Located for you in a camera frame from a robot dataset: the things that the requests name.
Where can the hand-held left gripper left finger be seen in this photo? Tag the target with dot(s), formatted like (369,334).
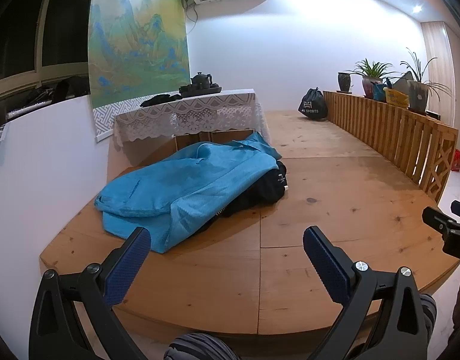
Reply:
(128,266)

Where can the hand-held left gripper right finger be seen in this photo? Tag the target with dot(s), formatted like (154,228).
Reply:
(323,262)

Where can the blue pinstriped jacket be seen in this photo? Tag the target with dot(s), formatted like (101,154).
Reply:
(177,183)

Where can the red box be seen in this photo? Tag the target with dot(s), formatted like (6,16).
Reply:
(456,160)

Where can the person's right leg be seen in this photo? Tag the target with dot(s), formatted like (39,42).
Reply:
(428,309)

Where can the person's leg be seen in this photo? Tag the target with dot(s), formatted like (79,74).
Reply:
(200,347)
(428,309)

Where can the navy garment yellow pattern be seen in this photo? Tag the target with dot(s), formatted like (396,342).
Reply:
(259,195)

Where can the wooden railing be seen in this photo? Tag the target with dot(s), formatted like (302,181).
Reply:
(383,127)

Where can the person's left leg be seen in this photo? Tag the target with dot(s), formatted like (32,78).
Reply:
(200,347)

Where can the yellow basket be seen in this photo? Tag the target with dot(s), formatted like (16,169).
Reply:
(396,98)

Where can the blue pot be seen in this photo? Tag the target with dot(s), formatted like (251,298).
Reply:
(379,93)

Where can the low wooden table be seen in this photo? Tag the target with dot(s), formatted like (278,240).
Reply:
(215,137)

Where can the white lace tablecloth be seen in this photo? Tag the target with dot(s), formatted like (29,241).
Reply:
(185,114)

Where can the dark ceramic pot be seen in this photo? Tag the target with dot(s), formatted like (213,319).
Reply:
(344,81)

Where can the black cloth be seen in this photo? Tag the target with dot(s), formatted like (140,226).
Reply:
(158,100)

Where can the dark teapot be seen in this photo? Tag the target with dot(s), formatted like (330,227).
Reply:
(200,79)

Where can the ceiling spotlight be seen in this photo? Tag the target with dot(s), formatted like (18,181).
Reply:
(416,8)

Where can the landscape painting scroll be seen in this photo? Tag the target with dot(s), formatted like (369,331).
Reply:
(136,37)

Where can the window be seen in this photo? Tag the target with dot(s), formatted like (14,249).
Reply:
(65,26)

